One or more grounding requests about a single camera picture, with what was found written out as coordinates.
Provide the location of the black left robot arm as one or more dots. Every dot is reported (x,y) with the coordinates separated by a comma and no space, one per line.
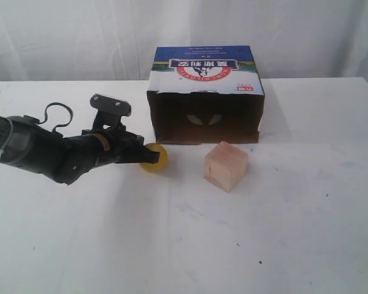
(31,147)

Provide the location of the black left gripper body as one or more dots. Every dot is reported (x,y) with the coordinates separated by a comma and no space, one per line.
(92,149)

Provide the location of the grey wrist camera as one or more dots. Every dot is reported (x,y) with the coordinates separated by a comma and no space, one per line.
(109,110)

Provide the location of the light wooden cube block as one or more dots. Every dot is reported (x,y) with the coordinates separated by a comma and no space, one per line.
(225,166)

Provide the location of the yellow tennis ball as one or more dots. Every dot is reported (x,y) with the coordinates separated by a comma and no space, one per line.
(162,161)

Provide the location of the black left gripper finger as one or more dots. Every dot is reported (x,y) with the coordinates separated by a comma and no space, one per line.
(133,151)

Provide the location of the white zip tie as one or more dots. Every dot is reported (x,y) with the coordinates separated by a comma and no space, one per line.
(6,141)

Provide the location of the printed cardboard box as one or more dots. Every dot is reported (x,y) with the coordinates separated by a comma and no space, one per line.
(205,94)

